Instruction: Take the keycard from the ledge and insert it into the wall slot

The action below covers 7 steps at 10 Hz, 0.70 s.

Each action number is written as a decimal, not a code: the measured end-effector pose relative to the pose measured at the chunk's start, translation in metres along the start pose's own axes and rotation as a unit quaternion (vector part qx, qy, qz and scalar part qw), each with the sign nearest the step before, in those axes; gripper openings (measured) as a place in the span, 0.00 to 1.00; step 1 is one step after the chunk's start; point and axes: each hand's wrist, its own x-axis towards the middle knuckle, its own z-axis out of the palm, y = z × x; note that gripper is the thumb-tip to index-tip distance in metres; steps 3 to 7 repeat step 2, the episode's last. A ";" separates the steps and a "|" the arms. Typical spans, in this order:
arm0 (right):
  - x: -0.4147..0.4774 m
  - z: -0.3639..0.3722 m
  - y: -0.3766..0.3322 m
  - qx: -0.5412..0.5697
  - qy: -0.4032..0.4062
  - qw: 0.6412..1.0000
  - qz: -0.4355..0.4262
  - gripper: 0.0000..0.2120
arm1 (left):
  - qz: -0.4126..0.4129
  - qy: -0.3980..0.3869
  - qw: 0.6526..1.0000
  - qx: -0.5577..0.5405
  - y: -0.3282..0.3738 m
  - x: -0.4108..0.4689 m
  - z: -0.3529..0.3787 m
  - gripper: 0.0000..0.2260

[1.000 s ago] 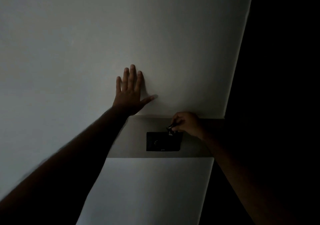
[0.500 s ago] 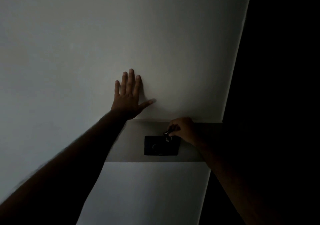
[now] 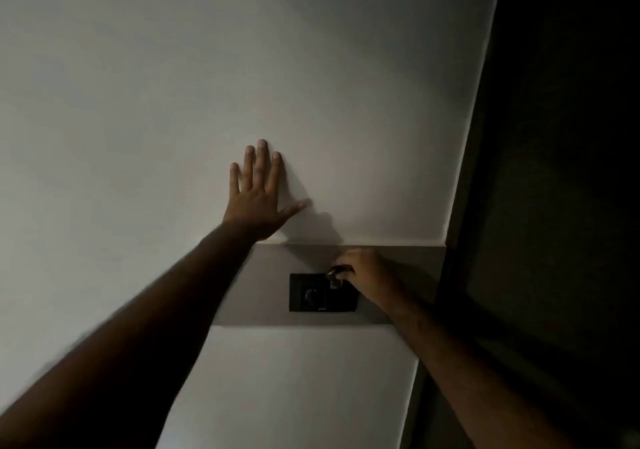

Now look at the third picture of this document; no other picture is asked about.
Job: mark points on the small metal tool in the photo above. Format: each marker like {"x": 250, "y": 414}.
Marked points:
{"x": 333, "y": 277}

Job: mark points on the person's left hand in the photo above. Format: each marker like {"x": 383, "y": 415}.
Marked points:
{"x": 255, "y": 203}

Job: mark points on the person's right fingers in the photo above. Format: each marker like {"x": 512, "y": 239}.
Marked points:
{"x": 346, "y": 266}

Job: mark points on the person's left middle finger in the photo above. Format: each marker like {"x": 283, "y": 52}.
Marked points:
{"x": 260, "y": 163}

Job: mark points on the person's left forearm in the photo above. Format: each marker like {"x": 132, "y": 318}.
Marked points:
{"x": 115, "y": 343}

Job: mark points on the black wall switch plate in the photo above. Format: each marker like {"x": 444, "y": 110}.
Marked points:
{"x": 312, "y": 293}

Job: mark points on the person's right hand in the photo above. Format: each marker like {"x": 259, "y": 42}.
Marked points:
{"x": 370, "y": 276}

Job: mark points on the grey wall panel strip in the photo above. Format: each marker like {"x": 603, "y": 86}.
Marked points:
{"x": 260, "y": 288}

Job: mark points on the person's left little finger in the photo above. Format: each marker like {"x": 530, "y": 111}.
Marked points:
{"x": 234, "y": 177}

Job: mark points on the person's right forearm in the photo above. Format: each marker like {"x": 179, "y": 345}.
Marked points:
{"x": 465, "y": 373}

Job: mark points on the person's left thumb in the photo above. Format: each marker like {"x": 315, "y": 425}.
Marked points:
{"x": 294, "y": 207}

